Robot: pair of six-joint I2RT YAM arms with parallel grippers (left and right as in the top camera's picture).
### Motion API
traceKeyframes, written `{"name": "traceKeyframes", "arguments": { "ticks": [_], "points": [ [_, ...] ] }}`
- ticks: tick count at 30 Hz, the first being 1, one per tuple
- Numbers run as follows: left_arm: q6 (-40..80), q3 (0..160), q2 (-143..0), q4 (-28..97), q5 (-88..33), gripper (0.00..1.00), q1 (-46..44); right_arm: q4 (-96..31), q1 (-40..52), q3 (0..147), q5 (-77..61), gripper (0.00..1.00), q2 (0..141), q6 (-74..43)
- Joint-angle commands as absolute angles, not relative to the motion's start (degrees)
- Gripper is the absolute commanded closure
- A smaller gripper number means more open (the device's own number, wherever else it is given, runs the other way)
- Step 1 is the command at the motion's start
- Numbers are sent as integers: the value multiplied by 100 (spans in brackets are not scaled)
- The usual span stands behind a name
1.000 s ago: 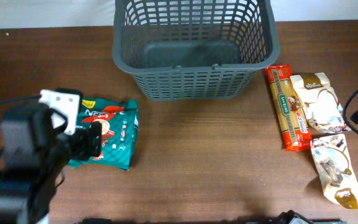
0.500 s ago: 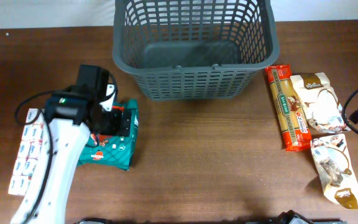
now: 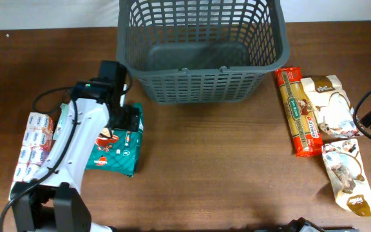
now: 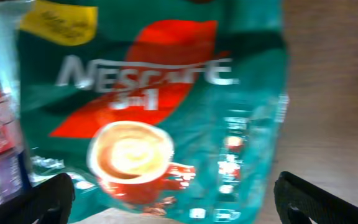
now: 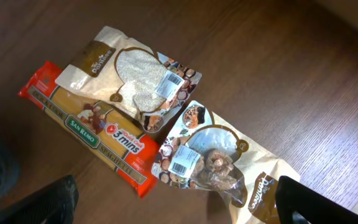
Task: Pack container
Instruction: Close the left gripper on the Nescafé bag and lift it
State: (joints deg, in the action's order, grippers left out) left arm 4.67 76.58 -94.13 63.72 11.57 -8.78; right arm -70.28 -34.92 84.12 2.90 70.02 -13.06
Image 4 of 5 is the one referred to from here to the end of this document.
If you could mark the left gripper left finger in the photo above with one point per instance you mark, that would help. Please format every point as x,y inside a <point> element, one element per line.
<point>49,202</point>

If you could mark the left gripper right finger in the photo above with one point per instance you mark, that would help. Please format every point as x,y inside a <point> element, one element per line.
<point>298,201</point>

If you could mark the green Nescafe coffee bag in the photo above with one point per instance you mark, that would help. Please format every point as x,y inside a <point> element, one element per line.
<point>168,108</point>

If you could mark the pale green clear packet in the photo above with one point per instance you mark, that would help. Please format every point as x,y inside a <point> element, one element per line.
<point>11,13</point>

